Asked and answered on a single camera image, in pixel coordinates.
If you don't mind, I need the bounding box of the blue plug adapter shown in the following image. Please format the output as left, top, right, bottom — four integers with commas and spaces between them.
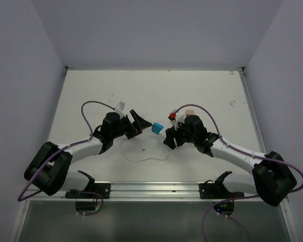
151, 122, 164, 135

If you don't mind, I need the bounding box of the aluminium right side rail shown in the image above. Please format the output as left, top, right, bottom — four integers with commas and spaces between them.
237, 66, 276, 180

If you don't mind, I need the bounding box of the white usb cable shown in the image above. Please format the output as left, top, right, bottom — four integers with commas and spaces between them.
120, 138, 170, 162

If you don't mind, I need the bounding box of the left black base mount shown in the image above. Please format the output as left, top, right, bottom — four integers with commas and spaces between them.
65, 183, 111, 199

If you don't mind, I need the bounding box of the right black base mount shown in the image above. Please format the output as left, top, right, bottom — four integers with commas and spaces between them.
198, 180, 244, 200

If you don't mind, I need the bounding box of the aluminium front rail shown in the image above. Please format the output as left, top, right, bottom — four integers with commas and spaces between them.
22, 179, 287, 202

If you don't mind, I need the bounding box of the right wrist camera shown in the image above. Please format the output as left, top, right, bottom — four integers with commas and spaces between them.
168, 109, 186, 129

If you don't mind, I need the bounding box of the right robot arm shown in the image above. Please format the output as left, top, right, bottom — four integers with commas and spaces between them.
158, 115, 297, 207

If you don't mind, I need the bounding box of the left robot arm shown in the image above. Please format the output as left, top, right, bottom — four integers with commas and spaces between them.
24, 110, 152, 198

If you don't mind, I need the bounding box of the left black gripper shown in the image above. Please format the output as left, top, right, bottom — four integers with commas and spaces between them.
111, 109, 152, 139

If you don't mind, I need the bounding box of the aluminium rail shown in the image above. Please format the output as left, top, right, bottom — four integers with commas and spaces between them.
22, 179, 287, 202
237, 66, 276, 180

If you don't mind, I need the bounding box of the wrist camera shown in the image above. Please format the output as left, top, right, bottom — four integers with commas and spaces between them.
168, 109, 186, 129
114, 102, 126, 118

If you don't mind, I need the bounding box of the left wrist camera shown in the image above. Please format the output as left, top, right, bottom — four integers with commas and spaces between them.
114, 102, 126, 118

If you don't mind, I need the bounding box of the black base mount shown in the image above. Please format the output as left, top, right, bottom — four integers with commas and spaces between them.
198, 180, 244, 200
65, 183, 111, 199

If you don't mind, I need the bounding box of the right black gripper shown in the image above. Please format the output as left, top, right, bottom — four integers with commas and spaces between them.
164, 119, 197, 150

